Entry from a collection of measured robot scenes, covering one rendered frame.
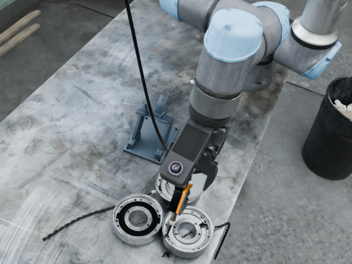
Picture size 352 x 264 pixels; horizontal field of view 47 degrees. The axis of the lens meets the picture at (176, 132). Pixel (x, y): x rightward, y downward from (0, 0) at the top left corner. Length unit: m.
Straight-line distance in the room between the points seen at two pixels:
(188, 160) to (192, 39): 0.78
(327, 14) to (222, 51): 0.50
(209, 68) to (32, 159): 0.55
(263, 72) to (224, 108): 0.59
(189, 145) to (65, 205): 0.38
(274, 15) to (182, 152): 0.26
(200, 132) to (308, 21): 0.50
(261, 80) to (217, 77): 0.64
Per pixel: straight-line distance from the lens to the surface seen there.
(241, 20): 0.58
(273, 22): 0.66
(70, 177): 0.95
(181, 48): 1.31
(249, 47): 0.56
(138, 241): 0.83
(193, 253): 0.83
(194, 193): 0.75
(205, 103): 0.61
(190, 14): 0.70
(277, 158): 2.15
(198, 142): 0.64
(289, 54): 1.09
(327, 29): 1.05
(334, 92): 2.10
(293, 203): 2.02
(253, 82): 1.19
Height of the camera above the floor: 1.58
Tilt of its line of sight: 48 degrees down
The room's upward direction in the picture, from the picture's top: 10 degrees clockwise
